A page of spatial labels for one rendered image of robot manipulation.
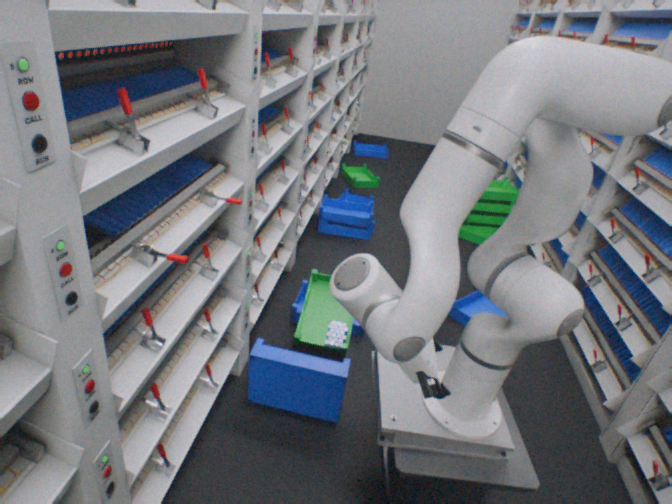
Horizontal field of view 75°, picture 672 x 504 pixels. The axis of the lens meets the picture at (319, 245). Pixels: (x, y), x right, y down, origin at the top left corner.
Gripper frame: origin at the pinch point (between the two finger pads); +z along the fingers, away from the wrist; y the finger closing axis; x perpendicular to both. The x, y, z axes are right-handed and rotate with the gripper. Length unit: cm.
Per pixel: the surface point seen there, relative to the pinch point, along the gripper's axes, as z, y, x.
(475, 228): 128, -161, -3
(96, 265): -52, -2, -34
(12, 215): -67, 10, -19
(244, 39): -54, -60, -14
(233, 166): -33, -52, -34
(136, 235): -48, -12, -34
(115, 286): -48, -1, -34
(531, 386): 94, -38, 4
